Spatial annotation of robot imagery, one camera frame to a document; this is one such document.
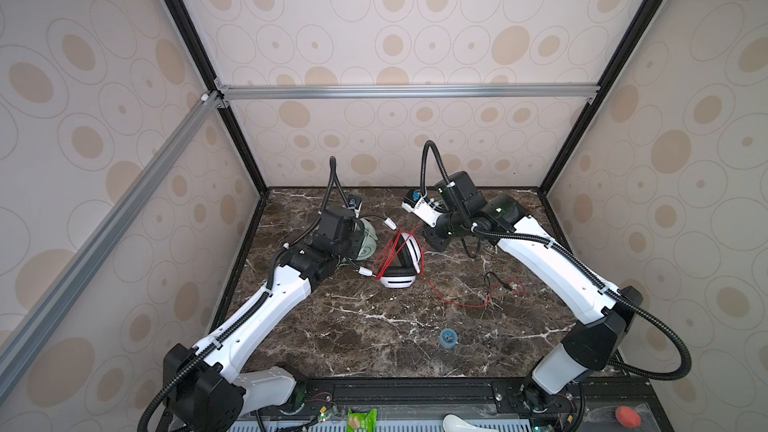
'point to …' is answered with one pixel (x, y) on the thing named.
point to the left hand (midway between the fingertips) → (358, 225)
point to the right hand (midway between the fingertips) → (423, 227)
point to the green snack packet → (362, 422)
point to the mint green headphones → (369, 243)
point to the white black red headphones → (404, 277)
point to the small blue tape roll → (448, 338)
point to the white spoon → (453, 423)
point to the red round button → (628, 416)
